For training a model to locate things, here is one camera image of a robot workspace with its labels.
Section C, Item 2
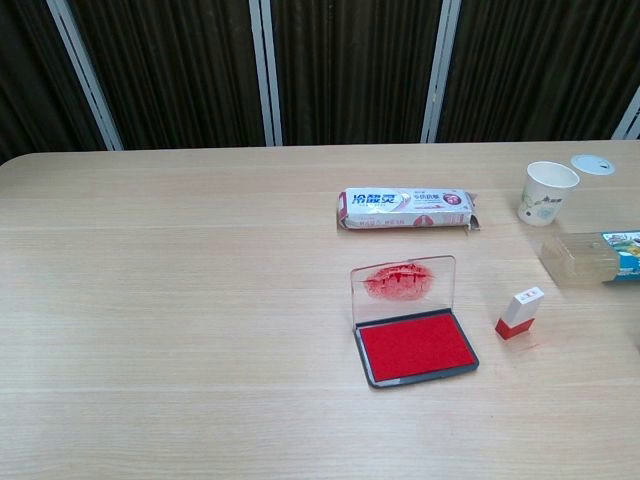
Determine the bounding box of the dark folding screen panel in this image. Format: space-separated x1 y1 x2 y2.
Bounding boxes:
0 0 116 166
427 0 640 145
49 0 275 152
258 0 454 147

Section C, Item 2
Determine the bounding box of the red white stamp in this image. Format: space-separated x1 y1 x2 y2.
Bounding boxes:
494 286 545 341

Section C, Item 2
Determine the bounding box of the red ink pad clear lid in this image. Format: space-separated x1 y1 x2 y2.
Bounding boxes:
349 254 480 389

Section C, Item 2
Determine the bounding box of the white pink toothpaste box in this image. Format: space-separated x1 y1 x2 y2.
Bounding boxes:
333 188 482 234

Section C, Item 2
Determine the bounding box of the white paper cup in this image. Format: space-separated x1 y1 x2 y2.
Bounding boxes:
517 160 580 227

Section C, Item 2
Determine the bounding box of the white round cup lid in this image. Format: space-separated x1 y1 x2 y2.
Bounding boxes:
570 153 616 177

